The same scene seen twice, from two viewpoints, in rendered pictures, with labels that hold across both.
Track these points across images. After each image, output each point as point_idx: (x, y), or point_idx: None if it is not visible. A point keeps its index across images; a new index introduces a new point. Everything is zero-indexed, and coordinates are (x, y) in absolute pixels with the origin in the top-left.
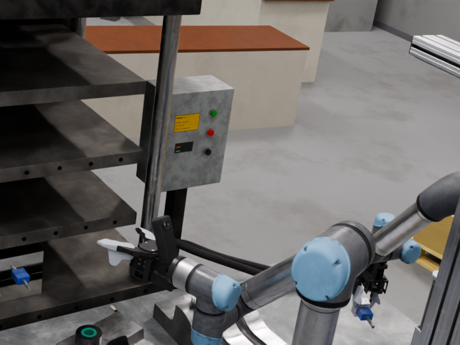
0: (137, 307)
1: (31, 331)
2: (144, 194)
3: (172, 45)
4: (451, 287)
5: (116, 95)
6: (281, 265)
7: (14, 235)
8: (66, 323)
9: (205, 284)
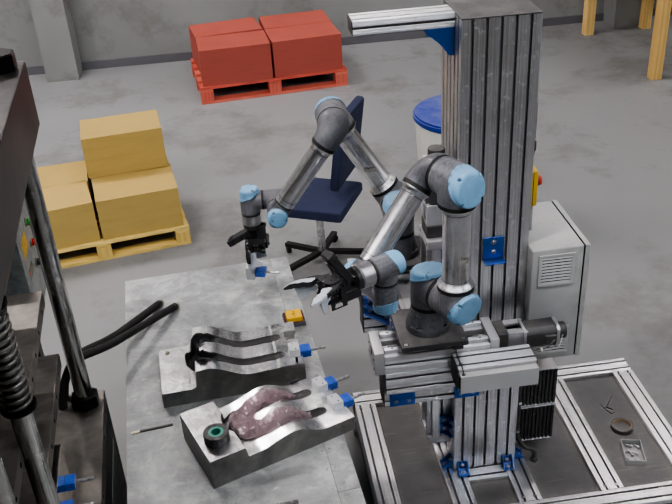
0: (143, 415)
1: (141, 498)
2: (64, 328)
3: (36, 168)
4: (473, 155)
5: (13, 253)
6: (393, 221)
7: (49, 449)
8: (141, 470)
9: (389, 265)
